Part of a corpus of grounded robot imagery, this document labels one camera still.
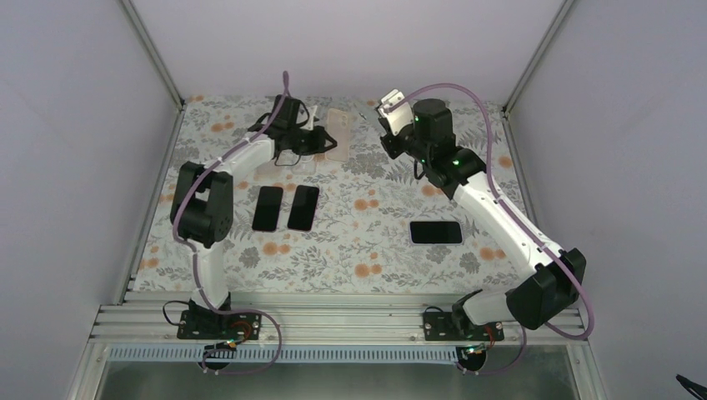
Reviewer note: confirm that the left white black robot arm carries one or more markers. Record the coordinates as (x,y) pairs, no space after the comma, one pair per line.
(203,207)

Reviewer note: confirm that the black object bottom corner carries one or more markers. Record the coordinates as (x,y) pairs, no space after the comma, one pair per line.
(697,390)

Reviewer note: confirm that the slotted grey cable duct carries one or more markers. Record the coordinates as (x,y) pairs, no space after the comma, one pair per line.
(287,354)

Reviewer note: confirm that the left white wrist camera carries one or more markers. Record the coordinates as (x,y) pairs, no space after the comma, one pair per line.
(311,114)

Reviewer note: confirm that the left aluminium corner post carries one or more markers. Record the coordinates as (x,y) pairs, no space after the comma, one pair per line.
(148,44)

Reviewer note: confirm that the aluminium corner post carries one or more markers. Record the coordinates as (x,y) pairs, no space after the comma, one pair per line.
(148,44)
(538,54)

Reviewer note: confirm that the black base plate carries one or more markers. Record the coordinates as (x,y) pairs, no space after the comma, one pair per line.
(242,326)
(441,326)

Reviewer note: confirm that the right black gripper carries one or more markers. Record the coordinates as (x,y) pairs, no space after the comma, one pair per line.
(392,149)

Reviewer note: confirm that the aluminium rail frame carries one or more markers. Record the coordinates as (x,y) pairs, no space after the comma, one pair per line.
(287,319)

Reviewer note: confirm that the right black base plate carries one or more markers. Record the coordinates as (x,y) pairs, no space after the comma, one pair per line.
(441,326)

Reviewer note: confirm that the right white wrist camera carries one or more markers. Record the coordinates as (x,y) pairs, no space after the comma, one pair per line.
(395,111)

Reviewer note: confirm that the floral table mat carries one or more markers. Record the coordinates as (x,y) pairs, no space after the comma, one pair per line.
(360,240)

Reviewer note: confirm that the phone in grey case bottom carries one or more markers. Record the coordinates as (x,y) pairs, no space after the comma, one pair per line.
(435,232)

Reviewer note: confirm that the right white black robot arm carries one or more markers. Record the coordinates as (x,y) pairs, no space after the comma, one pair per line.
(548,273)

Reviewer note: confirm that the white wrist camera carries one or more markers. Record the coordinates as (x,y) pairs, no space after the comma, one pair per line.
(395,111)
(311,114)

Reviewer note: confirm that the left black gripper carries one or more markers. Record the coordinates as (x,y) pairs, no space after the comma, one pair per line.
(318,145)

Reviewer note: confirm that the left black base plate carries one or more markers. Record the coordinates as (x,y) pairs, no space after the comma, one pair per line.
(242,326)

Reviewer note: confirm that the right aluminium corner post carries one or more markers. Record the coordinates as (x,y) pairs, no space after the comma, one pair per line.
(538,54)

